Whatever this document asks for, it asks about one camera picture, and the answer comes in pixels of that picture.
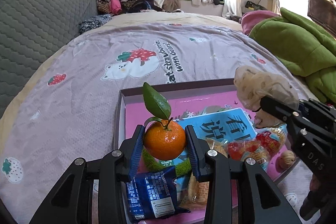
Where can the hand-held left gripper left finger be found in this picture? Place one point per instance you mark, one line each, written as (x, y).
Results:
(136, 153)

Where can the green fleece blanket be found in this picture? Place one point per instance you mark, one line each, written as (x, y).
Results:
(294, 40)

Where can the person's right hand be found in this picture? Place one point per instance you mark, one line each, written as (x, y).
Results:
(314, 184)

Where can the shallow grey cardboard box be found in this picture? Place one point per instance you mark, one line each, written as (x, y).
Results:
(117, 121)

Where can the blue snack packet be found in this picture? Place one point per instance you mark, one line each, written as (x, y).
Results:
(152, 192)

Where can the pink blue book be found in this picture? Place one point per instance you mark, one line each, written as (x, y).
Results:
(199, 100)

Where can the green hair scrunchie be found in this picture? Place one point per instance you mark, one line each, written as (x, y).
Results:
(183, 168)

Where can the mandarin with green leaf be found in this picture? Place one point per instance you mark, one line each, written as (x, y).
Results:
(165, 140)

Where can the black yellow device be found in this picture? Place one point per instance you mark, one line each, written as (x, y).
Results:
(253, 5)

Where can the grey quilted headboard cover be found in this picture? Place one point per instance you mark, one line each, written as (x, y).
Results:
(39, 29)

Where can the dark floral cloth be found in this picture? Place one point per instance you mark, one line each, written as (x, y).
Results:
(93, 23)

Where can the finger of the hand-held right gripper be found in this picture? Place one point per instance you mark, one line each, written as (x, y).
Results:
(320, 113)
(281, 108)

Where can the pink cloth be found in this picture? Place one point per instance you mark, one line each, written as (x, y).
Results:
(257, 20)

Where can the brown walnut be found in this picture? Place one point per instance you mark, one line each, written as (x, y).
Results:
(287, 160)

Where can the printed mauve bedsheet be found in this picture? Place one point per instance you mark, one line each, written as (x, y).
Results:
(78, 108)

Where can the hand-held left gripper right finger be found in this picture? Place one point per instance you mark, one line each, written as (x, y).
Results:
(193, 153)

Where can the dark framed screen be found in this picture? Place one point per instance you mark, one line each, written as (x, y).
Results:
(321, 12)

